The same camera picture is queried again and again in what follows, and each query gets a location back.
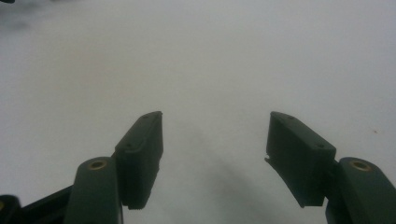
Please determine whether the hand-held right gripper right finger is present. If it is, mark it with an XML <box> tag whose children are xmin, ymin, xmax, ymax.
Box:
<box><xmin>264</xmin><ymin>111</ymin><xmax>396</xmax><ymax>224</ymax></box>

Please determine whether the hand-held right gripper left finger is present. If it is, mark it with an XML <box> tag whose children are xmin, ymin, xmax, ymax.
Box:
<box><xmin>63</xmin><ymin>110</ymin><xmax>164</xmax><ymax>224</ymax></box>

